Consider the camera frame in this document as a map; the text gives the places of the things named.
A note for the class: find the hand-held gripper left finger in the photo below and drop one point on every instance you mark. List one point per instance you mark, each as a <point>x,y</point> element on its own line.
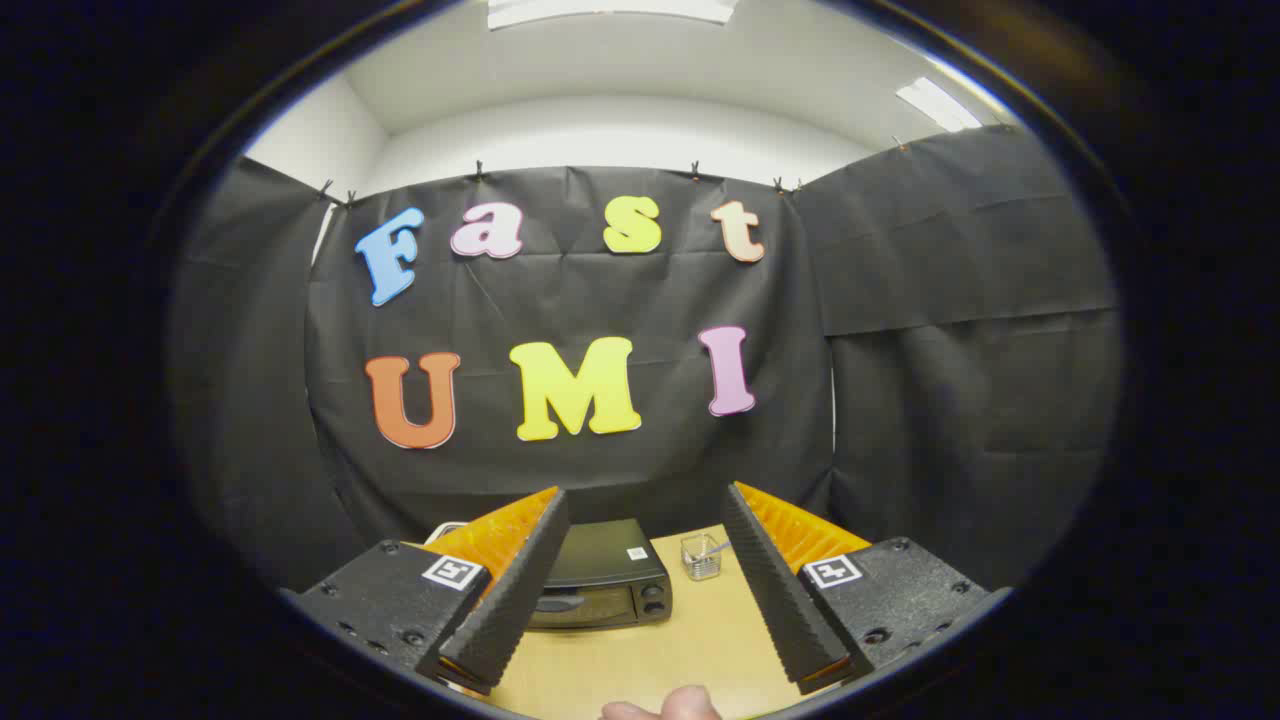
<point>520,590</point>

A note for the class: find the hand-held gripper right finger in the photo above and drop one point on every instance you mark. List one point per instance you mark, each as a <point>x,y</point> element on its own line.
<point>775,590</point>

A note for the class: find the black toaster oven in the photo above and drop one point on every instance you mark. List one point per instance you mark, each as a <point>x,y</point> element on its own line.
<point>610,560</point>

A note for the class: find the clear glass jar with spoon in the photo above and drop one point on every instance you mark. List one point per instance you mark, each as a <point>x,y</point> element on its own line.
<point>700,562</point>

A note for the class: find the white plastic appliance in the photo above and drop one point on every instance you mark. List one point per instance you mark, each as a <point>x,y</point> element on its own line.
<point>445,528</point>

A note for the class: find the ceiling light panel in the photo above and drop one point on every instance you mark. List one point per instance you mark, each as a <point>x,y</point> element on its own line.
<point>938,105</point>
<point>610,10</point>

